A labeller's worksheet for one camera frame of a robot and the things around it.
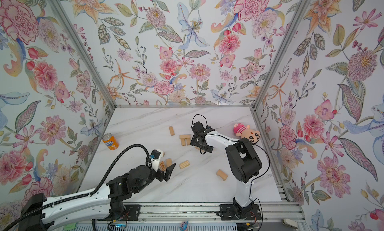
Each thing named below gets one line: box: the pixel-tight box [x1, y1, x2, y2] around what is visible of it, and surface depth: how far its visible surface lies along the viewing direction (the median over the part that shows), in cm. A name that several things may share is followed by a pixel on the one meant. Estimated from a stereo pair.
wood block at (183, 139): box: [179, 136, 188, 147], surface depth 103 cm
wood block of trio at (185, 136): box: [179, 134, 191, 139], surface depth 103 cm
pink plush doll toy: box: [233, 123, 261, 144], surface depth 101 cm
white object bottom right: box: [282, 218, 298, 229], surface depth 71 cm
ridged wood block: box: [179, 160, 190, 169], surface depth 92 cm
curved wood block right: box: [216, 169, 228, 181], surface depth 87 cm
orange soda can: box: [102, 133, 120, 151], surface depth 92 cm
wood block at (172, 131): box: [168, 126, 175, 136], surface depth 108 cm
